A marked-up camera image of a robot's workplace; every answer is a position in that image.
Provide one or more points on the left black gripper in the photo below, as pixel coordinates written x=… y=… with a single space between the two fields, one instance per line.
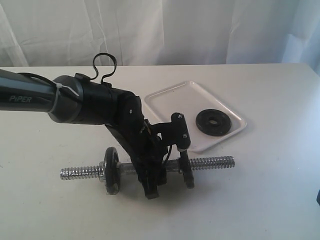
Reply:
x=126 y=122

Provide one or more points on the chrome threaded dumbbell bar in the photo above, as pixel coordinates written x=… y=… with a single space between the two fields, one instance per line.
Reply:
x=197 y=164

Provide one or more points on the black weight plate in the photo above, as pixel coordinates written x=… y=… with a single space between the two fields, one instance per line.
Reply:
x=185 y=168
x=213 y=122
x=111 y=171

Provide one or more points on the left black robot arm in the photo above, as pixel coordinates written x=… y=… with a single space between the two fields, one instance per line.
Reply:
x=78 y=100

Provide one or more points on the chrome collar nut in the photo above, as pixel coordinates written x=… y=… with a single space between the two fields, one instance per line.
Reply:
x=101 y=172

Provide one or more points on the white rectangular tray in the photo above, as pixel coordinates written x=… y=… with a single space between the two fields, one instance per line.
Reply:
x=190 y=98

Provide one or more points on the dark object at table edge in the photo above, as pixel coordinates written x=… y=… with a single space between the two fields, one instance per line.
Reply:
x=318 y=197

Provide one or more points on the white curtain backdrop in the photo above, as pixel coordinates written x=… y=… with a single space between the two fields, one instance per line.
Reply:
x=159 y=32

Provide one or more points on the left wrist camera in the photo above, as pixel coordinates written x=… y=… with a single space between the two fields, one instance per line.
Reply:
x=174 y=132

